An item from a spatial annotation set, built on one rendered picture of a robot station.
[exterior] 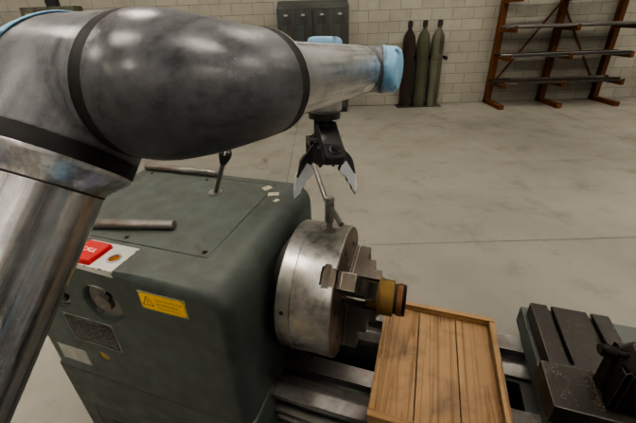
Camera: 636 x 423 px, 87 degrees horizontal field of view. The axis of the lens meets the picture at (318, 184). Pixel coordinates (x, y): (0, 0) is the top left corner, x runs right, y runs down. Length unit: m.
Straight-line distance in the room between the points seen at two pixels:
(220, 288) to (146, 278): 0.15
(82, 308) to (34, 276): 0.63
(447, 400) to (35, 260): 0.85
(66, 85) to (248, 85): 0.12
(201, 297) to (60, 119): 0.44
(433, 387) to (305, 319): 0.38
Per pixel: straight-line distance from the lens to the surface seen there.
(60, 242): 0.33
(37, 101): 0.32
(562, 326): 1.11
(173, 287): 0.70
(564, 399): 0.89
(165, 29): 0.26
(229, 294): 0.67
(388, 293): 0.83
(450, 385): 0.99
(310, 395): 0.97
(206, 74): 0.25
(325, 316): 0.74
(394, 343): 1.03
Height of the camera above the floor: 1.68
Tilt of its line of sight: 26 degrees down
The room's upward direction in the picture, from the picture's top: 2 degrees counter-clockwise
